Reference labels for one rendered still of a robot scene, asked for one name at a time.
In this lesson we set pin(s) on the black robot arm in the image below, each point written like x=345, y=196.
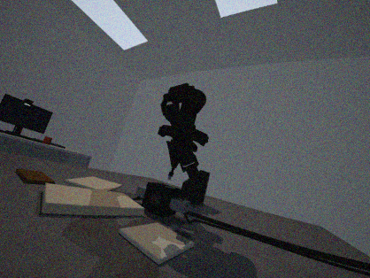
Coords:
x=192, y=101

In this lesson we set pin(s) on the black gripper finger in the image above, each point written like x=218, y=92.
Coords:
x=182, y=154
x=175, y=150

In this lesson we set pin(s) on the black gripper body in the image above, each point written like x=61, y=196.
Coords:
x=176, y=132

